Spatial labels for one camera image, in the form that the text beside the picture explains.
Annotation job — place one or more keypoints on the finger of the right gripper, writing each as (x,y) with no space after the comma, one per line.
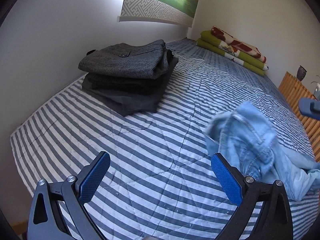
(309,107)

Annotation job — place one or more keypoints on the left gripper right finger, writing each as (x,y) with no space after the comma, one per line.
(274,220)

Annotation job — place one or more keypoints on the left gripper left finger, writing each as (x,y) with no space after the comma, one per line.
(46,220)

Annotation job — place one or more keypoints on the light blue denim jeans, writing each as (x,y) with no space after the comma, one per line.
(247,140)

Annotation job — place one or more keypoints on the small potted plant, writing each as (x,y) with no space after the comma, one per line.
(316,92)

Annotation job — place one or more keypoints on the dark ceramic vase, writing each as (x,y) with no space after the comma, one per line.
(301,73)

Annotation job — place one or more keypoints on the red white folded blanket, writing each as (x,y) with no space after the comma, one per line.
(242,46)

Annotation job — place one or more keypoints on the blue white striped quilt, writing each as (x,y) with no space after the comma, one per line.
(160,181)

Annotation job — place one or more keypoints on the black folded garment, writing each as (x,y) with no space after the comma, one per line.
(127,95)

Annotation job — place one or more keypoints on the grey tweed folded garment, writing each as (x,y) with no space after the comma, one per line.
(149,61)

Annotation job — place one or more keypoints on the landscape wall scroll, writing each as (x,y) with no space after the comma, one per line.
(179,12)

